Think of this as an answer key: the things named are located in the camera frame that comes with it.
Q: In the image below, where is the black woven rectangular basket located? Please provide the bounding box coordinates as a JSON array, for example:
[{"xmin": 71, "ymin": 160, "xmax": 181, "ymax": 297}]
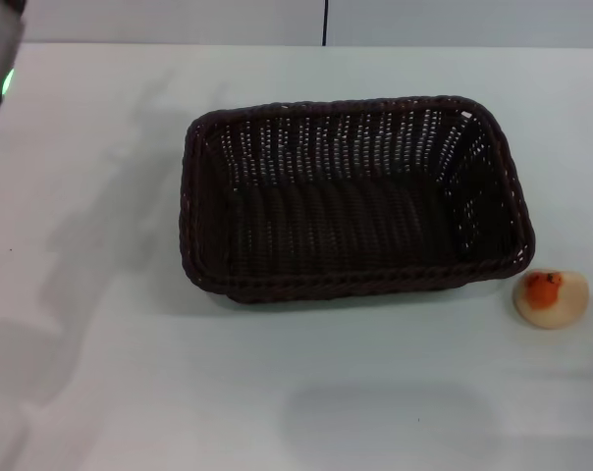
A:
[{"xmin": 179, "ymin": 94, "xmax": 537, "ymax": 305}]

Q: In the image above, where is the cream bun with orange centre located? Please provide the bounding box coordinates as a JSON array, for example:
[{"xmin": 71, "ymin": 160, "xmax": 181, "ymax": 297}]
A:
[{"xmin": 512, "ymin": 268, "xmax": 591, "ymax": 330}]

